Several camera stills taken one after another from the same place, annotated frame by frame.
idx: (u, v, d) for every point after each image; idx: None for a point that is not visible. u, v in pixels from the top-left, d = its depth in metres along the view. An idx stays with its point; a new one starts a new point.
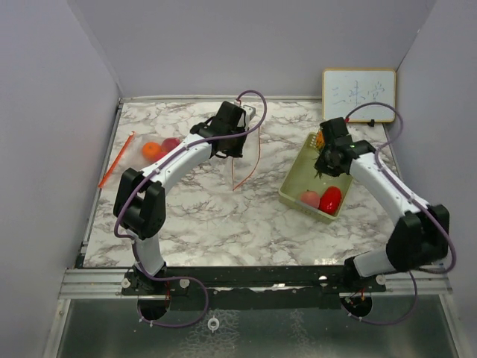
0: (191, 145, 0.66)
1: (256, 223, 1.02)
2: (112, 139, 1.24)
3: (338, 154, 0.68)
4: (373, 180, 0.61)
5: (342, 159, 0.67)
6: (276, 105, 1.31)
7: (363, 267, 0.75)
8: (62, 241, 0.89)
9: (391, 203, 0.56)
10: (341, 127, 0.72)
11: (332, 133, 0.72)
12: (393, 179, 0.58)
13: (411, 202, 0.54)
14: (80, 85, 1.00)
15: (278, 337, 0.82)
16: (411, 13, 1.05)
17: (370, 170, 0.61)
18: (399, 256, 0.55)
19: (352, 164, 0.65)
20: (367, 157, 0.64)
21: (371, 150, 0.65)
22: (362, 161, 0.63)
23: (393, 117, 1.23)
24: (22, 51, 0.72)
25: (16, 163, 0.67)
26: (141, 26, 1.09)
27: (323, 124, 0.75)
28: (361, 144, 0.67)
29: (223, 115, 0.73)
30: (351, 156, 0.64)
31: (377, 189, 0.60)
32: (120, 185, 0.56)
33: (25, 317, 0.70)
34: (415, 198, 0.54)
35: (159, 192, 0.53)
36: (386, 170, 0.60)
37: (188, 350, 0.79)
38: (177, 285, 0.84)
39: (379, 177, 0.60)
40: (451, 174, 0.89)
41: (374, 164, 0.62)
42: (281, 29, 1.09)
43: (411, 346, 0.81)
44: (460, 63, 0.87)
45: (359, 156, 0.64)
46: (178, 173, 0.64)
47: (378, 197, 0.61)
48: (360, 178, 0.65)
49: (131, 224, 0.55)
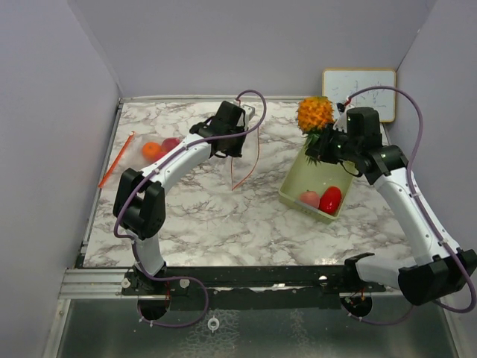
0: (191, 145, 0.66)
1: (256, 223, 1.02)
2: (112, 139, 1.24)
3: (365, 162, 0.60)
4: (402, 205, 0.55)
5: (369, 168, 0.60)
6: (276, 105, 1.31)
7: (363, 268, 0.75)
8: (62, 241, 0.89)
9: (417, 239, 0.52)
10: (375, 125, 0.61)
11: (361, 129, 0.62)
12: (426, 210, 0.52)
13: (441, 245, 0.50)
14: (80, 84, 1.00)
15: (278, 337, 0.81)
16: (412, 12, 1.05)
17: (399, 193, 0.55)
18: (413, 286, 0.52)
19: (380, 177, 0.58)
20: (398, 174, 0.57)
21: (404, 163, 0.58)
22: (393, 181, 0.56)
23: (393, 117, 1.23)
24: (22, 51, 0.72)
25: (16, 162, 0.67)
26: (141, 26, 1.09)
27: (355, 112, 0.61)
28: (392, 152, 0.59)
29: (223, 114, 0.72)
30: (381, 171, 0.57)
31: (402, 214, 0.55)
32: (120, 185, 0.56)
33: (25, 317, 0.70)
34: (447, 240, 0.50)
35: (159, 192, 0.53)
36: (419, 198, 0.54)
37: (188, 350, 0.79)
38: (177, 285, 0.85)
39: (411, 205, 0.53)
40: (451, 174, 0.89)
41: (406, 186, 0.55)
42: (280, 28, 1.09)
43: (411, 347, 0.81)
44: (460, 63, 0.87)
45: (390, 171, 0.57)
46: (177, 173, 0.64)
47: (401, 220, 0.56)
48: (384, 195, 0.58)
49: (132, 224, 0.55)
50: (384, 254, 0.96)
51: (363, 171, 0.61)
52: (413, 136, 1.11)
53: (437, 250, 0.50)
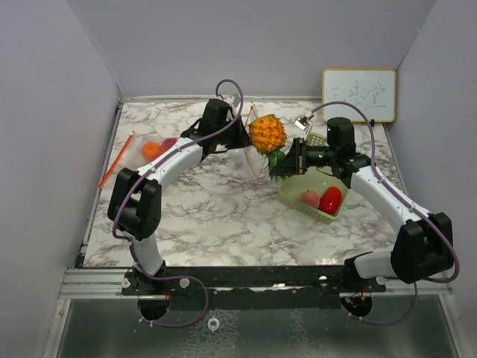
0: (184, 146, 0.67)
1: (257, 223, 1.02)
2: (112, 139, 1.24)
3: (339, 168, 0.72)
4: (375, 192, 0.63)
5: (343, 173, 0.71)
6: (276, 105, 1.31)
7: (362, 266, 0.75)
8: (62, 241, 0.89)
9: (393, 213, 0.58)
10: (349, 136, 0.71)
11: (337, 139, 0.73)
12: (393, 189, 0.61)
13: (412, 211, 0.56)
14: (80, 84, 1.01)
15: (278, 337, 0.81)
16: (412, 12, 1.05)
17: (370, 182, 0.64)
18: (403, 267, 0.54)
19: (352, 178, 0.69)
20: (365, 170, 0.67)
21: (370, 163, 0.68)
22: (362, 174, 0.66)
23: (393, 117, 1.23)
24: (21, 50, 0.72)
25: (17, 162, 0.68)
26: (141, 26, 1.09)
27: (333, 125, 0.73)
28: (360, 157, 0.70)
29: (209, 116, 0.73)
30: (352, 174, 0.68)
31: (378, 199, 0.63)
32: (116, 186, 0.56)
33: (24, 316, 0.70)
34: (416, 206, 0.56)
35: (156, 190, 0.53)
36: (385, 181, 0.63)
37: (188, 350, 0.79)
38: (177, 285, 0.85)
39: (379, 187, 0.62)
40: (451, 174, 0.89)
41: (374, 177, 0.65)
42: (280, 28, 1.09)
43: (411, 347, 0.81)
44: (460, 63, 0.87)
45: (359, 169, 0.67)
46: (173, 172, 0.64)
47: (378, 206, 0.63)
48: (361, 190, 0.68)
49: (127, 224, 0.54)
50: None
51: (339, 177, 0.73)
52: (412, 136, 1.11)
53: (409, 215, 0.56)
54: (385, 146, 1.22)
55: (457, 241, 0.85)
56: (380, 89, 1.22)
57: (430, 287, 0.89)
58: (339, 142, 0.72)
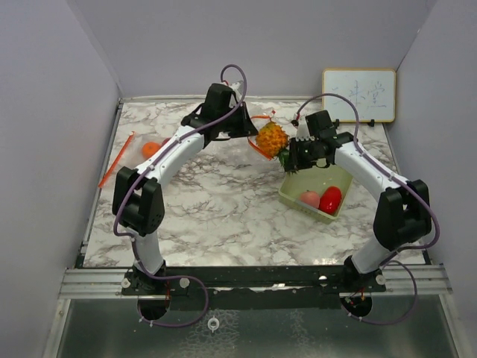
0: (183, 136, 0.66)
1: (256, 223, 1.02)
2: (112, 139, 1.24)
3: (323, 146, 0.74)
4: (357, 165, 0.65)
5: (327, 151, 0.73)
6: (276, 105, 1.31)
7: (359, 264, 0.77)
8: (62, 241, 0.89)
9: (375, 184, 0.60)
10: (326, 120, 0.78)
11: (317, 126, 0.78)
12: (374, 161, 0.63)
13: (391, 180, 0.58)
14: (80, 84, 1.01)
15: (279, 337, 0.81)
16: (411, 12, 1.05)
17: (352, 156, 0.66)
18: (386, 235, 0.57)
19: (336, 154, 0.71)
20: (348, 146, 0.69)
21: (352, 139, 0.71)
22: (345, 150, 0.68)
23: (393, 117, 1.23)
24: (21, 50, 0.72)
25: (16, 162, 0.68)
26: (141, 26, 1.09)
27: (310, 117, 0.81)
28: (343, 134, 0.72)
29: (212, 101, 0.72)
30: (335, 148, 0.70)
31: (360, 172, 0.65)
32: (116, 185, 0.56)
33: (25, 316, 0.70)
34: (395, 174, 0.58)
35: (156, 189, 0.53)
36: (367, 155, 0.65)
37: (188, 350, 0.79)
38: (177, 285, 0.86)
39: (361, 160, 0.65)
40: (450, 174, 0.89)
41: (356, 151, 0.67)
42: (280, 28, 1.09)
43: (411, 346, 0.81)
44: (460, 63, 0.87)
45: (341, 145, 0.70)
46: (173, 166, 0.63)
47: (361, 178, 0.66)
48: (345, 165, 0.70)
49: (132, 221, 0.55)
50: None
51: (324, 156, 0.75)
52: (412, 136, 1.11)
53: (388, 183, 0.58)
54: (385, 146, 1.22)
55: (457, 241, 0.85)
56: (380, 89, 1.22)
57: (430, 287, 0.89)
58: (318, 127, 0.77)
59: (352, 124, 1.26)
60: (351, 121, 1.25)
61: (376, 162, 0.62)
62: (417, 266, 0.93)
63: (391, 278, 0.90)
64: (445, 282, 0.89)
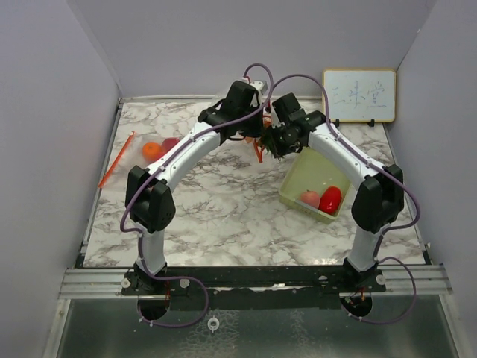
0: (197, 136, 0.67)
1: (256, 223, 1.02)
2: (112, 139, 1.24)
3: (295, 129, 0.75)
4: (332, 150, 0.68)
5: (299, 133, 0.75)
6: None
7: (355, 259, 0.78)
8: (62, 241, 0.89)
9: (352, 170, 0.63)
10: (293, 102, 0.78)
11: (285, 109, 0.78)
12: (349, 146, 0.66)
13: (369, 166, 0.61)
14: (80, 85, 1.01)
15: (279, 337, 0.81)
16: (412, 12, 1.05)
17: (326, 140, 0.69)
18: (364, 217, 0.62)
19: (309, 137, 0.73)
20: (322, 128, 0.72)
21: (323, 119, 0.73)
22: (319, 133, 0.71)
23: (393, 117, 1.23)
24: (21, 50, 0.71)
25: (16, 160, 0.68)
26: (141, 26, 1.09)
27: (276, 101, 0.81)
28: (314, 115, 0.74)
29: (233, 98, 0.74)
30: (308, 131, 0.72)
31: (335, 157, 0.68)
32: (128, 184, 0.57)
33: (25, 316, 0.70)
34: (372, 162, 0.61)
35: (165, 191, 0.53)
36: (342, 139, 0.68)
37: (188, 350, 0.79)
38: (177, 285, 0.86)
39: (336, 145, 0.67)
40: (450, 174, 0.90)
41: (331, 135, 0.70)
42: (280, 28, 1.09)
43: (411, 346, 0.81)
44: (460, 63, 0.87)
45: (315, 127, 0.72)
46: (185, 167, 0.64)
47: (336, 162, 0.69)
48: (319, 148, 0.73)
49: (141, 216, 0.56)
50: (384, 254, 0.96)
51: (296, 138, 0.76)
52: (412, 136, 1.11)
53: (366, 171, 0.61)
54: (385, 146, 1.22)
55: (457, 241, 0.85)
56: (380, 89, 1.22)
57: (430, 287, 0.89)
58: (288, 110, 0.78)
59: (352, 124, 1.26)
60: (351, 121, 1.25)
61: (352, 148, 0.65)
62: (417, 266, 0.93)
63: (391, 278, 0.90)
64: (445, 282, 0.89)
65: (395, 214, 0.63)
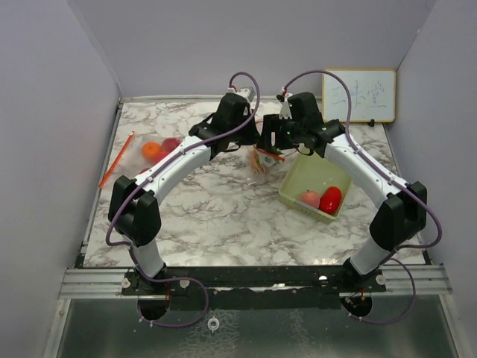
0: (188, 148, 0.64)
1: (257, 223, 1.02)
2: (112, 139, 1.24)
3: (311, 139, 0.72)
4: (351, 163, 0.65)
5: (316, 143, 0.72)
6: (276, 105, 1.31)
7: (358, 262, 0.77)
8: (62, 241, 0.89)
9: (372, 186, 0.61)
10: (310, 104, 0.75)
11: (301, 111, 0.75)
12: (370, 161, 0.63)
13: (391, 183, 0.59)
14: (80, 85, 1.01)
15: (279, 336, 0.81)
16: (412, 12, 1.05)
17: (346, 153, 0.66)
18: (383, 237, 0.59)
19: (326, 148, 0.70)
20: (340, 140, 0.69)
21: (342, 132, 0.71)
22: (337, 145, 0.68)
23: (393, 117, 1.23)
24: (21, 50, 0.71)
25: (16, 161, 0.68)
26: (141, 26, 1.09)
27: (292, 98, 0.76)
28: (332, 126, 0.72)
29: (223, 111, 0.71)
30: (326, 142, 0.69)
31: (355, 171, 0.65)
32: (114, 195, 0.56)
33: (25, 316, 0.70)
34: (394, 178, 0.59)
35: (150, 203, 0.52)
36: (361, 153, 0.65)
37: (188, 350, 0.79)
38: (177, 285, 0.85)
39: (355, 159, 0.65)
40: (450, 174, 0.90)
41: (349, 148, 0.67)
42: (281, 28, 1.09)
43: (411, 346, 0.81)
44: (460, 63, 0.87)
45: (333, 139, 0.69)
46: (174, 178, 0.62)
47: (355, 177, 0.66)
48: (335, 160, 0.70)
49: (125, 230, 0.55)
50: None
51: (311, 148, 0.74)
52: (412, 136, 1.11)
53: (388, 188, 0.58)
54: (385, 146, 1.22)
55: (457, 241, 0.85)
56: (380, 89, 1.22)
57: (429, 287, 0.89)
58: (304, 112, 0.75)
59: (352, 124, 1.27)
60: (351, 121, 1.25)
61: (373, 163, 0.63)
62: (417, 266, 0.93)
63: (391, 278, 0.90)
64: (445, 282, 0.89)
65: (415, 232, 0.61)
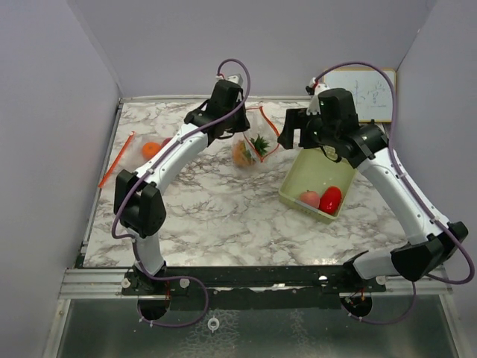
0: (185, 136, 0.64)
1: (257, 223, 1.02)
2: (112, 139, 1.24)
3: (346, 146, 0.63)
4: (391, 187, 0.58)
5: (351, 152, 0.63)
6: (276, 105, 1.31)
7: (361, 265, 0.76)
8: (62, 241, 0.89)
9: (411, 219, 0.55)
10: (348, 106, 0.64)
11: (337, 113, 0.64)
12: (414, 190, 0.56)
13: (434, 222, 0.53)
14: (80, 85, 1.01)
15: (278, 336, 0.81)
16: (412, 11, 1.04)
17: (387, 174, 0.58)
18: (408, 267, 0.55)
19: (364, 162, 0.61)
20: (381, 156, 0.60)
21: (385, 143, 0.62)
22: (380, 163, 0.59)
23: (393, 117, 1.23)
24: (21, 51, 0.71)
25: (16, 162, 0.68)
26: (141, 26, 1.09)
27: (325, 97, 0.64)
28: (371, 134, 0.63)
29: (218, 97, 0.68)
30: (364, 156, 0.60)
31: (392, 197, 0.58)
32: (117, 188, 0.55)
33: (24, 316, 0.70)
34: (439, 218, 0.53)
35: (154, 194, 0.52)
36: (405, 178, 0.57)
37: (188, 350, 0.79)
38: (177, 285, 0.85)
39: (398, 185, 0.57)
40: (450, 174, 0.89)
41: (393, 168, 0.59)
42: (280, 28, 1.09)
43: (411, 346, 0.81)
44: (460, 63, 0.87)
45: (374, 154, 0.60)
46: (174, 168, 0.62)
47: (390, 202, 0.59)
48: (371, 177, 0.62)
49: (132, 222, 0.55)
50: None
51: (345, 156, 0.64)
52: (412, 136, 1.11)
53: (430, 227, 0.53)
54: None
55: None
56: (380, 89, 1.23)
57: (429, 287, 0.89)
58: (339, 115, 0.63)
59: None
60: None
61: (416, 194, 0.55)
62: None
63: (391, 278, 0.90)
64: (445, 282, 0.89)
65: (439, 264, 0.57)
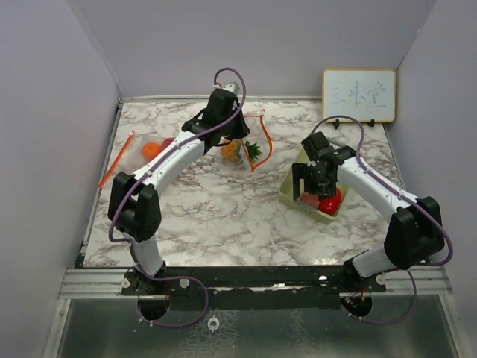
0: (183, 142, 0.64)
1: (256, 223, 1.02)
2: (112, 139, 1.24)
3: (323, 163, 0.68)
4: (362, 183, 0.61)
5: (328, 167, 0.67)
6: (276, 105, 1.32)
7: (361, 264, 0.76)
8: (62, 241, 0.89)
9: (382, 203, 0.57)
10: (322, 140, 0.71)
11: (313, 148, 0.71)
12: (379, 178, 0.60)
13: (401, 198, 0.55)
14: (80, 85, 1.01)
15: (278, 336, 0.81)
16: (412, 11, 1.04)
17: (355, 173, 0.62)
18: (398, 253, 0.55)
19: (337, 171, 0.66)
20: (350, 162, 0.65)
21: (353, 154, 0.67)
22: (347, 166, 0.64)
23: (393, 117, 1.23)
24: (20, 51, 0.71)
25: (16, 162, 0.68)
26: (141, 26, 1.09)
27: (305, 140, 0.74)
28: (343, 149, 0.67)
29: (214, 107, 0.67)
30: (337, 164, 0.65)
31: (365, 190, 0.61)
32: (112, 191, 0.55)
33: (24, 316, 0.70)
34: (405, 193, 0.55)
35: (152, 195, 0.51)
36: (371, 171, 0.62)
37: (188, 350, 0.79)
38: (177, 285, 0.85)
39: (365, 178, 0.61)
40: (450, 174, 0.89)
41: (360, 167, 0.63)
42: (280, 28, 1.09)
43: (411, 346, 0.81)
44: (460, 63, 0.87)
45: (343, 161, 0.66)
46: (171, 173, 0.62)
47: (367, 197, 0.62)
48: (346, 181, 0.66)
49: (127, 227, 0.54)
50: None
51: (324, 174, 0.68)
52: (412, 136, 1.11)
53: (398, 203, 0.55)
54: (385, 146, 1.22)
55: (457, 241, 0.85)
56: (379, 89, 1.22)
57: (429, 287, 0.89)
58: (314, 147, 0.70)
59: (352, 124, 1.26)
60: (351, 121, 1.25)
61: (382, 180, 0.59)
62: (417, 266, 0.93)
63: (391, 278, 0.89)
64: (445, 282, 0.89)
65: (434, 253, 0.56)
